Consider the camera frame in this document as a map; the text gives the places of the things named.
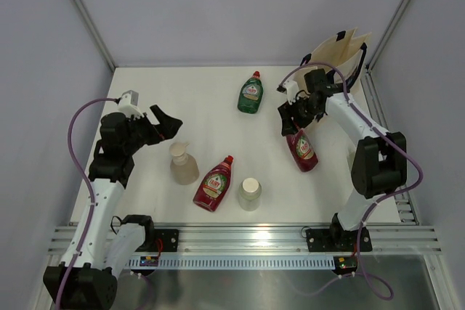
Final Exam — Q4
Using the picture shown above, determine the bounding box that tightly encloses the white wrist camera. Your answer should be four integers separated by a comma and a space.
118, 90, 144, 119
277, 80, 299, 105

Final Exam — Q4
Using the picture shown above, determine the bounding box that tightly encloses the white slotted cable duct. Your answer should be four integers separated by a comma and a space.
125, 255, 335, 271

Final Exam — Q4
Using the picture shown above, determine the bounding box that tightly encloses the right small circuit board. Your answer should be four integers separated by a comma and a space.
333, 256, 358, 271

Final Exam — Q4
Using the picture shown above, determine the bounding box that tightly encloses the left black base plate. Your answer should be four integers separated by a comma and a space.
136, 229, 179, 253

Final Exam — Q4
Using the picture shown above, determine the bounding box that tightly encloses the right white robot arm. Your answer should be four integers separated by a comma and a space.
277, 68, 407, 250

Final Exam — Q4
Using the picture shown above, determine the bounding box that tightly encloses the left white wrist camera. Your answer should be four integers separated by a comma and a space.
118, 90, 144, 119

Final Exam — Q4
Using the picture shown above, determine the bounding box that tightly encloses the left small circuit board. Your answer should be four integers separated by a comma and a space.
139, 256, 159, 268

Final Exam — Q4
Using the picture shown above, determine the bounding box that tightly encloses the small circuit board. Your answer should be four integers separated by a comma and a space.
139, 256, 159, 268
333, 256, 358, 271

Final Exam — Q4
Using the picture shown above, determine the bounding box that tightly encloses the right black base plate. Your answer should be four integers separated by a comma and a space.
305, 227, 373, 253

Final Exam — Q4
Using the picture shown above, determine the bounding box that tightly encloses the clear jar white lid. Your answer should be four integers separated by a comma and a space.
238, 177, 262, 211

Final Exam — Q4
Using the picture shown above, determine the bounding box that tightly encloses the right aluminium frame post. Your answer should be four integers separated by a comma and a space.
366, 0, 413, 71

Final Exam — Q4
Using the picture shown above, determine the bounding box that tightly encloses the left aluminium frame post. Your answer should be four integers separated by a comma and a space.
70, 0, 117, 73

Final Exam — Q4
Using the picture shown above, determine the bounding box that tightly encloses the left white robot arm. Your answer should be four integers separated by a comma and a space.
43, 105, 182, 309

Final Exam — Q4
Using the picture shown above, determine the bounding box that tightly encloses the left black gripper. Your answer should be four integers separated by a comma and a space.
123, 105, 182, 155

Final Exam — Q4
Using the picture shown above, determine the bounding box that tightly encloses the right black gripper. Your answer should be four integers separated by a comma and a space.
278, 94, 321, 136

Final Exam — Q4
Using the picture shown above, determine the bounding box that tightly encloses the beige canvas bag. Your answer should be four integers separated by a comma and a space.
288, 27, 373, 133

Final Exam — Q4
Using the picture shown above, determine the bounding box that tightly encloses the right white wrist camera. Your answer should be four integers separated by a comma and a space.
277, 80, 299, 105

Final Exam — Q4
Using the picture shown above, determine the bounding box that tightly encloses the red dish soap bottle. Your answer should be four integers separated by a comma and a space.
193, 155, 234, 212
286, 129, 318, 172

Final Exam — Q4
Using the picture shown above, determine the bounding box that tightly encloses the aluminium frame post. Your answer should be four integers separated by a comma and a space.
366, 0, 413, 71
70, 0, 117, 73

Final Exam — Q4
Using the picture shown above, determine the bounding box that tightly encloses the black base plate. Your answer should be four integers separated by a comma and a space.
136, 229, 179, 253
305, 227, 373, 253

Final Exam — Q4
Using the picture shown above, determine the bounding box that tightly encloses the beige pump bottle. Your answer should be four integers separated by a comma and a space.
169, 142, 199, 185

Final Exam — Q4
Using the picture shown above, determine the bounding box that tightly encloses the green dish soap bottle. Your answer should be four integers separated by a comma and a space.
237, 71, 264, 114

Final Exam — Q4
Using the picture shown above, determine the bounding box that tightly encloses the aluminium front rail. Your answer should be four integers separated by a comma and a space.
46, 225, 442, 256

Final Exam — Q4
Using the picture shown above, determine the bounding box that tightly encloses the pale green lotion bottle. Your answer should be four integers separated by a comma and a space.
346, 150, 355, 179

